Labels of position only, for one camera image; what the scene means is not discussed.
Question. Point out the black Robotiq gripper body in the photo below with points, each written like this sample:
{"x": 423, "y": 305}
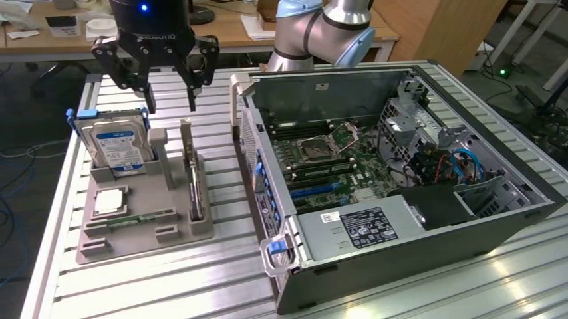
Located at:
{"x": 153, "y": 20}

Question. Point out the black graphics card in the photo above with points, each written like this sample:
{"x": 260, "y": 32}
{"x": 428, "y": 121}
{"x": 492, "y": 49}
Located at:
{"x": 196, "y": 186}

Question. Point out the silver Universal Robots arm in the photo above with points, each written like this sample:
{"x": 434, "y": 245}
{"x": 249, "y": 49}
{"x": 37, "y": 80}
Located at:
{"x": 307, "y": 30}

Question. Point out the wooden desk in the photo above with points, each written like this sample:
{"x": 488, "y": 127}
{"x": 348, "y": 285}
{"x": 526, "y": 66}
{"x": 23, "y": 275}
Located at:
{"x": 230, "y": 36}

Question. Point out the black round lamp base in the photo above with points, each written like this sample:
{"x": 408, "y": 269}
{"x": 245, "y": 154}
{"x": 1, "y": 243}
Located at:
{"x": 204, "y": 15}

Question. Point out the white tape roll box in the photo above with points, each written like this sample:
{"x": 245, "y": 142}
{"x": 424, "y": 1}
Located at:
{"x": 101, "y": 30}

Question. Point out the white paper stack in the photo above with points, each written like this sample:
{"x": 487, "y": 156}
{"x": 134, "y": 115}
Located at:
{"x": 257, "y": 30}

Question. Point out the black chair base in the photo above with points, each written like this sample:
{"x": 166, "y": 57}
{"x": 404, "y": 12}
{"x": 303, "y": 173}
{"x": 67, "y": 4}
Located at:
{"x": 54, "y": 74}

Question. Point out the black and white box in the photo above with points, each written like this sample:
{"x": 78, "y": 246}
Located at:
{"x": 63, "y": 26}

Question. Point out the hard disk in blue caddy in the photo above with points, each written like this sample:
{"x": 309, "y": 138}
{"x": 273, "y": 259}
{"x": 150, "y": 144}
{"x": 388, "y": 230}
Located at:
{"x": 116, "y": 146}

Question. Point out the white paper label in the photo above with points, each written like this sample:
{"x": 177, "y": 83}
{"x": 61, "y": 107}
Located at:
{"x": 22, "y": 34}

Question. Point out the black RAM slots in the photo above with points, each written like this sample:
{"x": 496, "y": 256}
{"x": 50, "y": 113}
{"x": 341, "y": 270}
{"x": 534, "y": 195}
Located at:
{"x": 297, "y": 129}

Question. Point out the grey parts rack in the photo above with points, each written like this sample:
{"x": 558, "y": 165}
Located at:
{"x": 152, "y": 189}

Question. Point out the CPU socket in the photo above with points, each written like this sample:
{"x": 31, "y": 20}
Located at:
{"x": 316, "y": 149}

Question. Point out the silver CPU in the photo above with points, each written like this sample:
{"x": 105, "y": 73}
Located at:
{"x": 109, "y": 201}

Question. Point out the open socket cover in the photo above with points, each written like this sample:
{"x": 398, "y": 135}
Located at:
{"x": 345, "y": 136}

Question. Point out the green RAM stick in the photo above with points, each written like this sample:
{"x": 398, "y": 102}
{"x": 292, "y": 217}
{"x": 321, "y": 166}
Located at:
{"x": 132, "y": 220}

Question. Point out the blue expansion slot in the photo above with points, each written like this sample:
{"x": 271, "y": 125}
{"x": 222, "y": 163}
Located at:
{"x": 313, "y": 191}

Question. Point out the silver drive cage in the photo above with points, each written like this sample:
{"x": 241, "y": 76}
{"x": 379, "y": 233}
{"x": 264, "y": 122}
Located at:
{"x": 402, "y": 129}

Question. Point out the green motherboard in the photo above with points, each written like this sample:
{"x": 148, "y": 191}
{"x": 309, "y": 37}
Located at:
{"x": 368, "y": 172}

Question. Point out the wooden cabinet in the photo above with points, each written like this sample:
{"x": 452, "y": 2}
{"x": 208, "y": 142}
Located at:
{"x": 435, "y": 33}

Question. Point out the grey power supply unit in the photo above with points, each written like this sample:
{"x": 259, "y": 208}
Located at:
{"x": 324, "y": 236}

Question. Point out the device with green light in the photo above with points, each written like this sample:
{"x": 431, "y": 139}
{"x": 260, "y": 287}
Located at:
{"x": 503, "y": 71}

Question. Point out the open black PC case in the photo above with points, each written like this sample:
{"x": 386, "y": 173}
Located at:
{"x": 400, "y": 266}

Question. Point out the grey disk bay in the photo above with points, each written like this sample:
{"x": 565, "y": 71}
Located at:
{"x": 492, "y": 196}

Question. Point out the white table frame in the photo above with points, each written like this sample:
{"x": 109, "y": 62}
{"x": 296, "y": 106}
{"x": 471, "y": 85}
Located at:
{"x": 523, "y": 30}

